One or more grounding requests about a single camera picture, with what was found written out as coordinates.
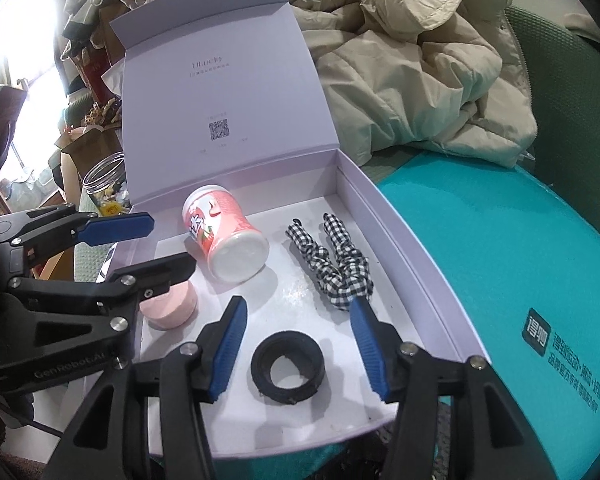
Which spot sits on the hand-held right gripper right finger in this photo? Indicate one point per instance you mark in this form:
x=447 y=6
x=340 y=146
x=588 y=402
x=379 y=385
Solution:
x=370 y=355

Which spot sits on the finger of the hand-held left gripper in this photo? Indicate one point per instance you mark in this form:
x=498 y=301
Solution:
x=115 y=227
x=155 y=272

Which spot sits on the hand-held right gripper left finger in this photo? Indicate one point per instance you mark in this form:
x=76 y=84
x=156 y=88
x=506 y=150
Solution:
x=227 y=355

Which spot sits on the black tape roll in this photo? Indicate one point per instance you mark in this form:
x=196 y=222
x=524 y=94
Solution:
x=260 y=365

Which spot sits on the pink round compact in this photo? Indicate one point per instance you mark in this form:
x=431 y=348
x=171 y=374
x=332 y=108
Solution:
x=175 y=307

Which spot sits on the pink gum bottle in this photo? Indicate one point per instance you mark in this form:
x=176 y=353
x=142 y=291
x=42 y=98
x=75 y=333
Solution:
x=215 y=225

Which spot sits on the black white gingham scrunchie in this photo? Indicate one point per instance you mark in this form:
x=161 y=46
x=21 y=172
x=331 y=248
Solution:
x=330 y=270

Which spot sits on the lavender gift box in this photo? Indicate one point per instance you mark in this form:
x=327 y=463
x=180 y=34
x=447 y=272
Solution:
x=230 y=60

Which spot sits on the glass jar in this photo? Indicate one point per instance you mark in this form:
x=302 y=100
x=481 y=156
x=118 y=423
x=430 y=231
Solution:
x=102 y=180

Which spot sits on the brown paper bag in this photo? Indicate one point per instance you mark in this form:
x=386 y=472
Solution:
x=87 y=147

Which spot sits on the red bag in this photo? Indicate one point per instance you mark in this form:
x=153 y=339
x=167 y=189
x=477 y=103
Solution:
x=87 y=72

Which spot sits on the beige down jacket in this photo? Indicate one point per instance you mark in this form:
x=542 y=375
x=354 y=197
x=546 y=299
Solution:
x=405 y=85

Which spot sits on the green sofa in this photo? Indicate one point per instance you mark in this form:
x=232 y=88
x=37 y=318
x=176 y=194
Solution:
x=570 y=110

